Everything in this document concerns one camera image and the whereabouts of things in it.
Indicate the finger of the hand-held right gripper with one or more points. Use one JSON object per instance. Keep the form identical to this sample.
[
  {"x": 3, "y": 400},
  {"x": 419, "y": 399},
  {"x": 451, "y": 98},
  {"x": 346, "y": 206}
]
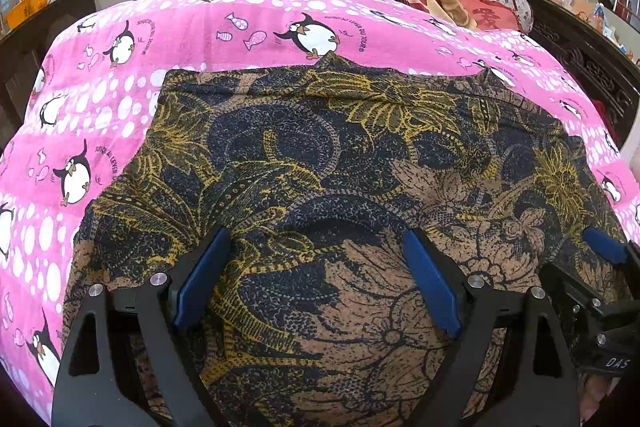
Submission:
[
  {"x": 605, "y": 247},
  {"x": 565, "y": 282}
]

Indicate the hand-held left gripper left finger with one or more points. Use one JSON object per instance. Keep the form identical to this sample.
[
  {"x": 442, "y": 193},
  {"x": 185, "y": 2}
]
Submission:
[{"x": 200, "y": 279}]

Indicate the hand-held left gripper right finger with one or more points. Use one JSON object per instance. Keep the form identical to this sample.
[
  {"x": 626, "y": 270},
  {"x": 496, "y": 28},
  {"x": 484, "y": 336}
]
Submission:
[{"x": 432, "y": 282}]

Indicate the brown floral shirt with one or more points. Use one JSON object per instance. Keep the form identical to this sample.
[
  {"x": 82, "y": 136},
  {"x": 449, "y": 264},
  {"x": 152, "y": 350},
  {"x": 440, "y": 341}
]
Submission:
[{"x": 325, "y": 167}]

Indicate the person's right hand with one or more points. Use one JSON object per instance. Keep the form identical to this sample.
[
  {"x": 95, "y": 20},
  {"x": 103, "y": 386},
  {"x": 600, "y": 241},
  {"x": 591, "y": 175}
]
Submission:
[{"x": 597, "y": 394}]

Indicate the red cloth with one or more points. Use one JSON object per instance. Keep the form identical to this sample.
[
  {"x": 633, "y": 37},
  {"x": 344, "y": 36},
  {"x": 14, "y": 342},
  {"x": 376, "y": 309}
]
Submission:
[{"x": 607, "y": 127}]

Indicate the dark carved wooden headboard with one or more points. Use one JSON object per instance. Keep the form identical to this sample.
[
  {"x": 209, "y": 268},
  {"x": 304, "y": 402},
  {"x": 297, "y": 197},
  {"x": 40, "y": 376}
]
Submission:
[{"x": 580, "y": 57}]

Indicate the pink penguin blanket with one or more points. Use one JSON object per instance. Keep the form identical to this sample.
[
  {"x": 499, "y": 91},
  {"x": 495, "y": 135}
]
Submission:
[{"x": 90, "y": 107}]

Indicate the red embroidered pillow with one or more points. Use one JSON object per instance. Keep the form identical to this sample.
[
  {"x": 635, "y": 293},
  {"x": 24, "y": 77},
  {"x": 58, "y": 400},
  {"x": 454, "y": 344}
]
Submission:
[{"x": 487, "y": 7}]

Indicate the dark wooden cabinet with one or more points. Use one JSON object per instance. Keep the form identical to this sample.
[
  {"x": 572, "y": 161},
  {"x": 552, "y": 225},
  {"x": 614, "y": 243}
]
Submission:
[{"x": 30, "y": 57}]

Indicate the orange box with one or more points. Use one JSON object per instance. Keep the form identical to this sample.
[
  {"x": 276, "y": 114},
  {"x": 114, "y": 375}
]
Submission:
[{"x": 27, "y": 9}]

